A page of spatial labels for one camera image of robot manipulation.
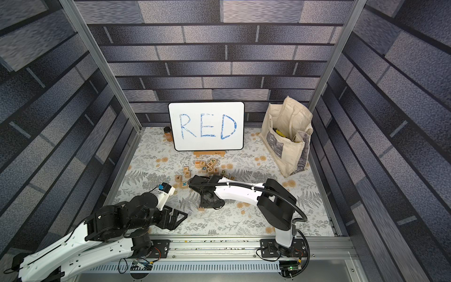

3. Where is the whiteboard with RED writing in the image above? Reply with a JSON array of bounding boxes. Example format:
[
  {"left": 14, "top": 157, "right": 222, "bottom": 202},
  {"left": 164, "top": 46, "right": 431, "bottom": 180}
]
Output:
[{"left": 168, "top": 102, "right": 245, "bottom": 152}]

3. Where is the beige canvas tote bag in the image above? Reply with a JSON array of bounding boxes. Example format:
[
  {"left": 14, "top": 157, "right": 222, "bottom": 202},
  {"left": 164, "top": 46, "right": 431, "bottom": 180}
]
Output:
[{"left": 260, "top": 96, "right": 314, "bottom": 177}]

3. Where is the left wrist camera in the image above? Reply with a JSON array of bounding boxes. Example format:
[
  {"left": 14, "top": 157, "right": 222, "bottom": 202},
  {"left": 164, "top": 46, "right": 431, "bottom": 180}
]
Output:
[{"left": 156, "top": 182, "right": 175, "bottom": 211}]

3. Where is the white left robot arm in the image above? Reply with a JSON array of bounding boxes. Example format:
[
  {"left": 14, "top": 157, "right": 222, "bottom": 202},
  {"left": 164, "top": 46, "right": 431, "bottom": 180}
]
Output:
[{"left": 10, "top": 191, "right": 187, "bottom": 282}]

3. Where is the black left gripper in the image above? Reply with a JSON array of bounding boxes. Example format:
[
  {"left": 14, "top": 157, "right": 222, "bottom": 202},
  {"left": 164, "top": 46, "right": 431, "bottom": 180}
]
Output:
[{"left": 129, "top": 203, "right": 191, "bottom": 231}]

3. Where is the aluminium rail base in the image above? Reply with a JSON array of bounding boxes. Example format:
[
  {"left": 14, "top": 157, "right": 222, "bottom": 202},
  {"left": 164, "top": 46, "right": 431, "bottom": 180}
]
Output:
[{"left": 72, "top": 235, "right": 368, "bottom": 282}]

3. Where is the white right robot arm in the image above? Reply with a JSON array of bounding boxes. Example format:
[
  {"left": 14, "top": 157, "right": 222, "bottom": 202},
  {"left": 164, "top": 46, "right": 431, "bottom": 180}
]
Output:
[{"left": 187, "top": 175, "right": 307, "bottom": 249}]

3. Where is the small brown spice jar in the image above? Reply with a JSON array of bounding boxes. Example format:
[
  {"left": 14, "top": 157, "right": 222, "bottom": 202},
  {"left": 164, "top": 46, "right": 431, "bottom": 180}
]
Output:
[{"left": 163, "top": 126, "right": 173, "bottom": 142}]

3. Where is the wooden whiteboard stand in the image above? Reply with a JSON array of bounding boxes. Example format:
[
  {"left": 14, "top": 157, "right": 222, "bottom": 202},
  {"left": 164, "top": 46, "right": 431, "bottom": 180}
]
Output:
[{"left": 193, "top": 150, "right": 226, "bottom": 158}]

